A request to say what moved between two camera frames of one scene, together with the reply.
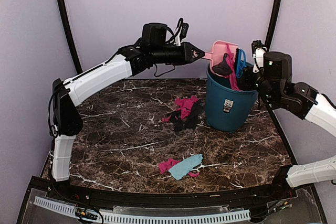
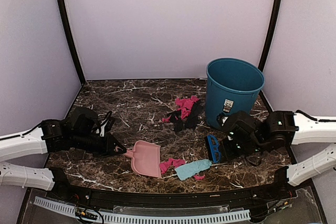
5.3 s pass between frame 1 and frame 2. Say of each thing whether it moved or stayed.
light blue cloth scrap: moved
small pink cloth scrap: stayed
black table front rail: stayed
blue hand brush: moved
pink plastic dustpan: moved
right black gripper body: moved
